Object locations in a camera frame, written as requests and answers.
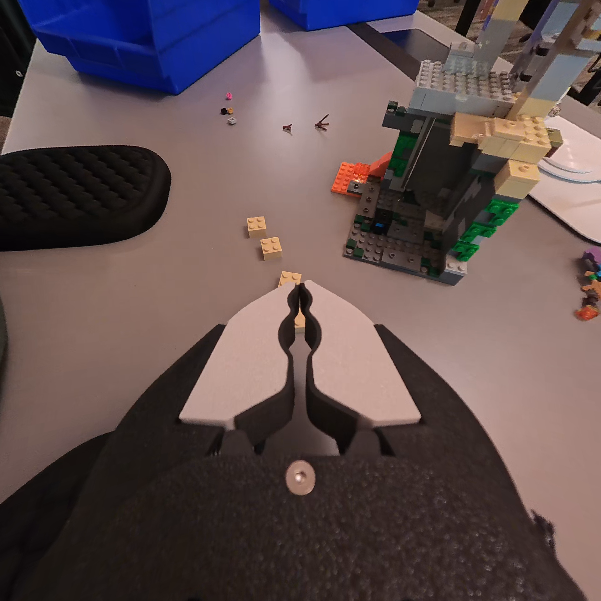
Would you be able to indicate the black textured pad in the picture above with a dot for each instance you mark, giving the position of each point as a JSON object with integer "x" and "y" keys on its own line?
{"x": 70, "y": 197}

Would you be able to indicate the blue storage bin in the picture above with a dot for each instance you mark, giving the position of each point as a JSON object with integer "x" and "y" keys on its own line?
{"x": 141, "y": 42}
{"x": 342, "y": 14}

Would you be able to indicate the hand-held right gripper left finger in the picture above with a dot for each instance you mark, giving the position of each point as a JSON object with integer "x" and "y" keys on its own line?
{"x": 239, "y": 371}

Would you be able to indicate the pile of colourful toy figures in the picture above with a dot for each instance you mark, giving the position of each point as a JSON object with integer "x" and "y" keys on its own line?
{"x": 592, "y": 256}

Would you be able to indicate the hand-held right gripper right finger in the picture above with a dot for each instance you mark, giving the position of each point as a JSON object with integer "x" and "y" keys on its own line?
{"x": 361, "y": 371}

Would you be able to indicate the toy brick tower build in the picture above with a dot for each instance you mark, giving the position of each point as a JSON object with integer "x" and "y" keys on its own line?
{"x": 422, "y": 202}

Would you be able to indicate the white book stand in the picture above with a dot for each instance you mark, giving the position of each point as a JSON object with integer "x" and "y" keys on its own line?
{"x": 573, "y": 197}

